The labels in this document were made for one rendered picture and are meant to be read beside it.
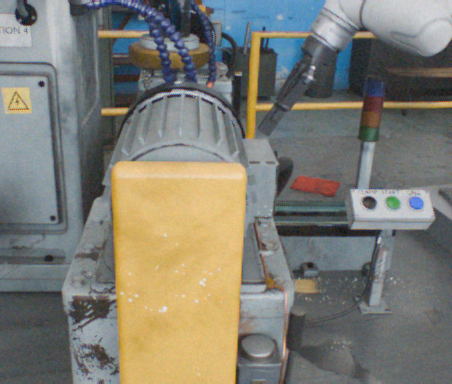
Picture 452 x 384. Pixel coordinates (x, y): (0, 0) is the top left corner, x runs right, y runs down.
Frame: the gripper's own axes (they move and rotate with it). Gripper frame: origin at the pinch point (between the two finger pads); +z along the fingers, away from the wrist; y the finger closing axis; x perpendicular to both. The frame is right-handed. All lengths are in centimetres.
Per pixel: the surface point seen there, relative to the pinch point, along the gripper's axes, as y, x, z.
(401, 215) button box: 20.6, 28.6, -0.8
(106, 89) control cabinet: -308, -36, 99
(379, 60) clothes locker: -505, 203, -34
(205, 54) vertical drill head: -1.7, -20.2, -4.3
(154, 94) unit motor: 47, -29, -3
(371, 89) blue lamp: -33.7, 28.5, -16.7
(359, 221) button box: 20.4, 22.0, 4.8
